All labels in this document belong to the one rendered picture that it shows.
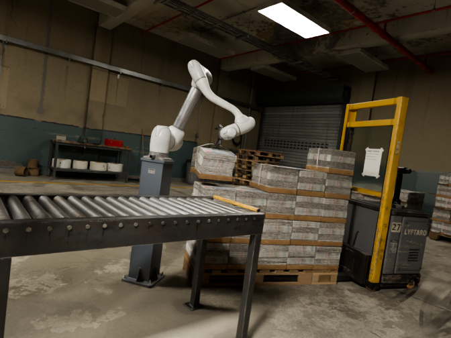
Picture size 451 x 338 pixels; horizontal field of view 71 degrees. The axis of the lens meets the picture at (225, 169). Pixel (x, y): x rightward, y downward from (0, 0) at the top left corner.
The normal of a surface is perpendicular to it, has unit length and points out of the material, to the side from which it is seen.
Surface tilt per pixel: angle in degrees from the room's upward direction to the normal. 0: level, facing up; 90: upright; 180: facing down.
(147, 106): 90
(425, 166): 90
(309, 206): 90
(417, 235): 90
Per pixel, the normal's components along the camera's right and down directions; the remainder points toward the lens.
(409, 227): 0.32, 0.09
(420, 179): -0.76, -0.07
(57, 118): 0.63, 0.13
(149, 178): -0.25, 0.02
